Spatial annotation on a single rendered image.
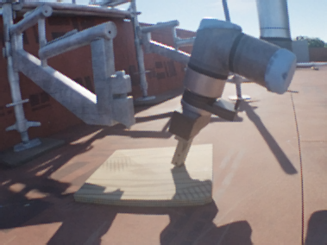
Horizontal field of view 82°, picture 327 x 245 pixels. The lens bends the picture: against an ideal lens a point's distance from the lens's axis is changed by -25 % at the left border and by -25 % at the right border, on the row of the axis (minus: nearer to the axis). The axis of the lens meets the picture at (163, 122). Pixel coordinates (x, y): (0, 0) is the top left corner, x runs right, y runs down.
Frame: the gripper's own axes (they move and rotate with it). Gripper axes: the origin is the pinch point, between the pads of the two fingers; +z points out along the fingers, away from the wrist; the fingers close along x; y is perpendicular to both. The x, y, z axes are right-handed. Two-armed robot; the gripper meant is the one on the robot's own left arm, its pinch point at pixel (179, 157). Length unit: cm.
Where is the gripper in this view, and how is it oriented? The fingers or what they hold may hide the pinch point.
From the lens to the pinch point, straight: 59.8
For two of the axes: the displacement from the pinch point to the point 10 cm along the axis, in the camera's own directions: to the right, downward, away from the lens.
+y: -8.4, -4.1, 3.6
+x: -4.8, 2.7, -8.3
